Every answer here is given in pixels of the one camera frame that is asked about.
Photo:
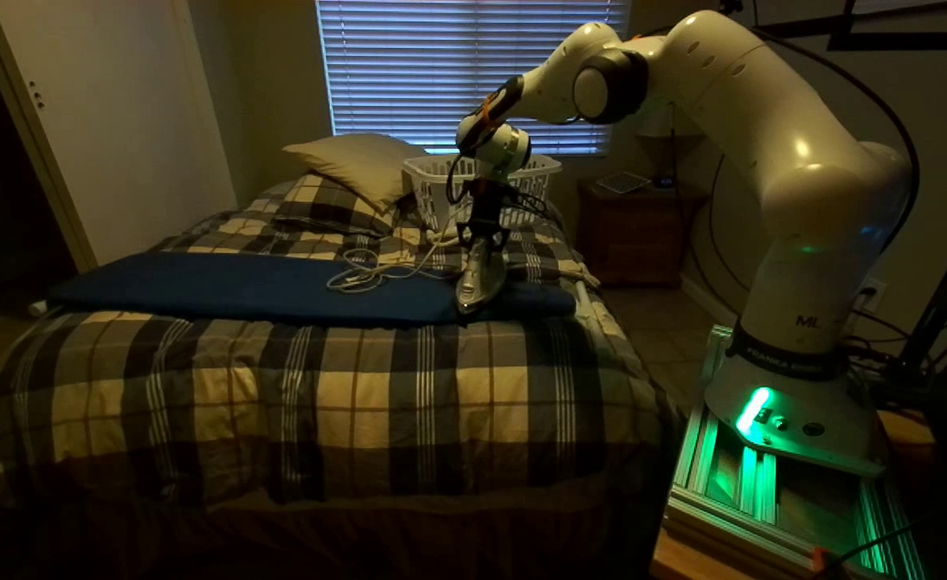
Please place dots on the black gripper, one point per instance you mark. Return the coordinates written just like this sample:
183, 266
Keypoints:
489, 199

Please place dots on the white clothes iron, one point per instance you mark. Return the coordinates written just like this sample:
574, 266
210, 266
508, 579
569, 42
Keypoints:
479, 278

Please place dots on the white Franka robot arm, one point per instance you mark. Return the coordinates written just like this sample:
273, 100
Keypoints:
776, 131

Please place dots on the white plastic laundry basket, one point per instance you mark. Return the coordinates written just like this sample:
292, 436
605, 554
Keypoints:
541, 179

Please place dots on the beige pillow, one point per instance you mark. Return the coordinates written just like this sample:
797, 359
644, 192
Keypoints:
356, 164

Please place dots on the wooden nightstand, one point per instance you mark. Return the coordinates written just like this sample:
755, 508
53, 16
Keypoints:
640, 229

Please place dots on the window blinds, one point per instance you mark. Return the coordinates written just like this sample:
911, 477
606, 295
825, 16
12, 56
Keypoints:
411, 65

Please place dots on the plaid bedspread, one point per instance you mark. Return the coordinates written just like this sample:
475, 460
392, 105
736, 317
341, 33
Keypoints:
314, 397

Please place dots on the blue ironing board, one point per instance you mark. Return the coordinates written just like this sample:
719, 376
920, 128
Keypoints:
237, 283

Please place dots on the white closet door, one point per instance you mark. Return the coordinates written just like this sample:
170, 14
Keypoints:
121, 117

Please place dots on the green lit robot base mount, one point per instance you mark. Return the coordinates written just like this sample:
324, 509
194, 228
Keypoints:
784, 451

